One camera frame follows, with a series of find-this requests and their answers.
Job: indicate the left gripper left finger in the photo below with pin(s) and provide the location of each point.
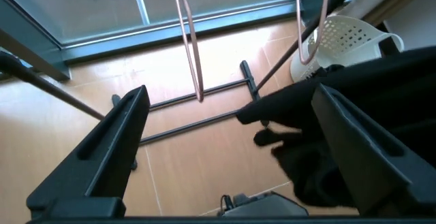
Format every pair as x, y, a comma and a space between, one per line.
102, 162

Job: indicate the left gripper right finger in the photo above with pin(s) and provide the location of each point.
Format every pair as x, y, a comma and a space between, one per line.
368, 162

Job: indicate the black shorts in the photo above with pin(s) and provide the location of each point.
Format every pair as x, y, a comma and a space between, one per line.
306, 169

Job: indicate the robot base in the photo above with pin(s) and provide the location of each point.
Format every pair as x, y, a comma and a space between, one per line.
269, 207

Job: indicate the white laundry basket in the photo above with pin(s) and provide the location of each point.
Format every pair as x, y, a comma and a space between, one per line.
340, 57

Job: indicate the black clothes rack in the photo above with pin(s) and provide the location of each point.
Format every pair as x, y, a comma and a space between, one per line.
17, 69

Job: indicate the window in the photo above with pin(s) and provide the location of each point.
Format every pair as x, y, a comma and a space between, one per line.
85, 6

